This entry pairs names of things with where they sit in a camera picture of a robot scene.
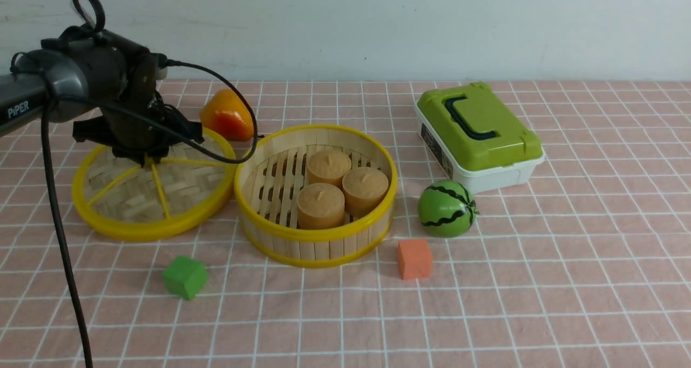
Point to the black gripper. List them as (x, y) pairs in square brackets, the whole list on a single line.
[(134, 139)]

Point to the yellow rimmed bamboo steamer lid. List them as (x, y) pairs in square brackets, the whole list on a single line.
[(131, 202)]

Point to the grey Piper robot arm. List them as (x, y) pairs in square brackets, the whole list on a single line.
[(106, 85)]

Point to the yellow rimmed bamboo steamer basket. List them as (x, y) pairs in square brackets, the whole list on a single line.
[(267, 187)]

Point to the orange toy bell pepper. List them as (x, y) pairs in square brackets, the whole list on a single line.
[(227, 115)]

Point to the green foam cube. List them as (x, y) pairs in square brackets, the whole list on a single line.
[(185, 277)]

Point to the brown steamed bun rear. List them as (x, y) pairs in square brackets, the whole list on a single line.
[(328, 166)]

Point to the brown steamed bun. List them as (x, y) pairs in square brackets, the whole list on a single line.
[(320, 206), (364, 188), (328, 166)]

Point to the brown steamed bun left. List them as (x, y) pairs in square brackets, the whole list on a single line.
[(320, 206)]

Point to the brown steamed bun right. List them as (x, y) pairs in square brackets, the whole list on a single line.
[(364, 188)]

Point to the orange foam cube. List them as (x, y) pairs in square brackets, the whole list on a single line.
[(414, 259)]

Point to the green toy watermelon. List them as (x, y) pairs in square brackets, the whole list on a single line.
[(446, 209)]

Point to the green lidded white storage box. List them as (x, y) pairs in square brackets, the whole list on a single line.
[(476, 139)]

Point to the pink checkered tablecloth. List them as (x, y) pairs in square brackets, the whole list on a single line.
[(587, 265)]

